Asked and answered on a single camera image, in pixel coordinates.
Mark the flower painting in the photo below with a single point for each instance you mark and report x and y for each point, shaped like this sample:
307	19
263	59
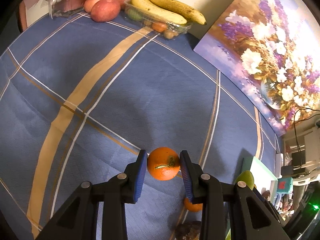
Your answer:
270	55

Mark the orange mandarin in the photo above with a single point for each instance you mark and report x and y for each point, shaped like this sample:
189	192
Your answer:
163	163
193	206

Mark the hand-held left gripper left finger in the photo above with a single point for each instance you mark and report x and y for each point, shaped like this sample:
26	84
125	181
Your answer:
138	180

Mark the black power adapter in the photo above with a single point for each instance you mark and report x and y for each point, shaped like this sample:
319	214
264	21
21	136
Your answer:
287	171

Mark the pale orange apple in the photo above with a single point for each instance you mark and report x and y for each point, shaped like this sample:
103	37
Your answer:
92	1

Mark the small green jujube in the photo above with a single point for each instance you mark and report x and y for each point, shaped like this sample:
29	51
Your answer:
245	177

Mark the yellow banana bunch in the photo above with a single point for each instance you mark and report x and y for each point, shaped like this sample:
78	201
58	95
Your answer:
162	7

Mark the teal tray with white inside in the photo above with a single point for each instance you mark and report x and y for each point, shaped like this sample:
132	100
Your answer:
262	172

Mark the small teal box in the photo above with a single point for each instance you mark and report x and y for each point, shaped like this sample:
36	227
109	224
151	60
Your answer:
284	185

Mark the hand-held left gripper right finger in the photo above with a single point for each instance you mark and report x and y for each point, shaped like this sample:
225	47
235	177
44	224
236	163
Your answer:
187	180

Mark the dark brown wrinkled date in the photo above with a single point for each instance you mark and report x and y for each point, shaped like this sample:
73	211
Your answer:
188	231

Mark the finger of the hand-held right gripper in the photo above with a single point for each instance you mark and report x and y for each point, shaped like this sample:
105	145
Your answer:
273	208

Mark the clear plastic produce container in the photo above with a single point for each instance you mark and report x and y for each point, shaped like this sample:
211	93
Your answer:
172	30

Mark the white power strip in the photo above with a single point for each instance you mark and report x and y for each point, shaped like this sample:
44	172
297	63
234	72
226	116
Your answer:
279	165

